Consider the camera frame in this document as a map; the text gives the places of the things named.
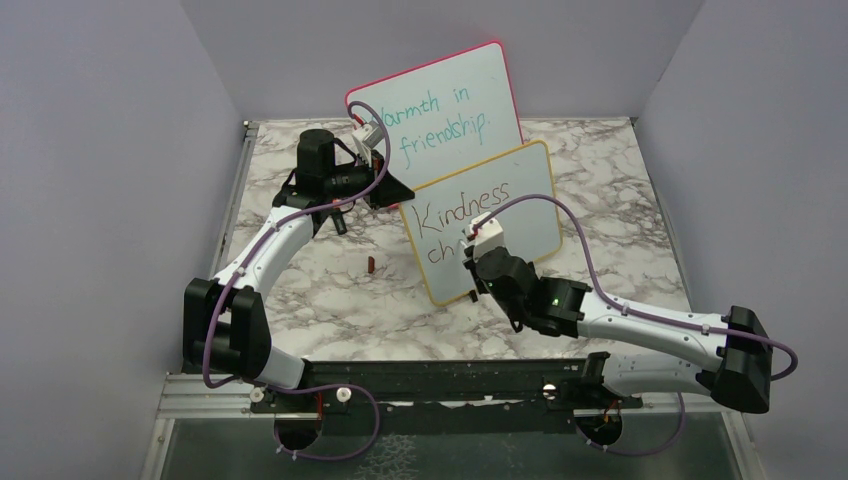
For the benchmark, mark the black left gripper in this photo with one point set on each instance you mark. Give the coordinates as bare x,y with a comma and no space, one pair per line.
389,191

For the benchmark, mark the black orange highlighter marker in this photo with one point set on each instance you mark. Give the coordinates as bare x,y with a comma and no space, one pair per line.
339,222

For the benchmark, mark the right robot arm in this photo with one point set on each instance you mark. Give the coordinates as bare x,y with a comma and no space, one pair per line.
724,357

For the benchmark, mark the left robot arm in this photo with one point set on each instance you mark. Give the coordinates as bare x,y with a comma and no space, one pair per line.
225,327

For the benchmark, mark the pink framed whiteboard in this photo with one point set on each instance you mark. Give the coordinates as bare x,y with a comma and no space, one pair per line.
444,115

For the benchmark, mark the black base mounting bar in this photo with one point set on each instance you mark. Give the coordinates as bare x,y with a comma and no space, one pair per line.
443,397

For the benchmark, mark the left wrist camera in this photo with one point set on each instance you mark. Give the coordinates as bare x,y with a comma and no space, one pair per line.
366,138

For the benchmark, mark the aluminium table edge rail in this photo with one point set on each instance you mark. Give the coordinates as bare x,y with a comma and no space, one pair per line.
227,225

